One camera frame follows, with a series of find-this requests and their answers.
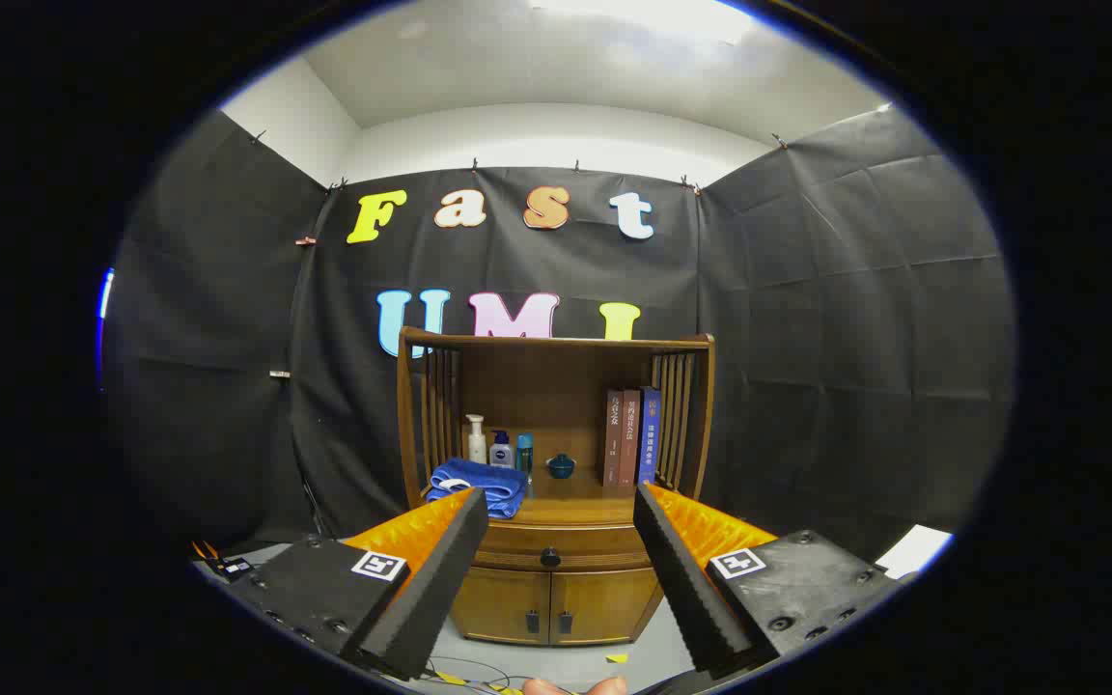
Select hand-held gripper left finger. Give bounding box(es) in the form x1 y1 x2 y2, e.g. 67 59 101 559
223 486 490 682

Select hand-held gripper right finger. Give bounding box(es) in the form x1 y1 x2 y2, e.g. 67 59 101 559
632 482 904 681

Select wooden drawer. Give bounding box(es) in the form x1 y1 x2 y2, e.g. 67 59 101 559
472 524 655 572

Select wooden countertop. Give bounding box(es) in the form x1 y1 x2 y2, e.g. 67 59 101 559
419 465 682 530

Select wooden cabinet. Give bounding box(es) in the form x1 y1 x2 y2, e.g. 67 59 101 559
397 326 716 646

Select blue folded towel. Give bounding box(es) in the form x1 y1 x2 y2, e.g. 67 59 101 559
426 458 530 520

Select blue book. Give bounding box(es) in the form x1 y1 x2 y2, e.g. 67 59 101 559
637 387 662 486

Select reddish brown book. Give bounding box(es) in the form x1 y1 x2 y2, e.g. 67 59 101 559
619 389 641 487

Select dark brown book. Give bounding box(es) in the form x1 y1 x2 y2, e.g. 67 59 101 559
602 389 624 487

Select black floor device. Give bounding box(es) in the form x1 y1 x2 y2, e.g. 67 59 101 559
194 541 258 582

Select thin floor cables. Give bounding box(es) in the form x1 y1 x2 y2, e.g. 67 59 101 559
426 656 518 692

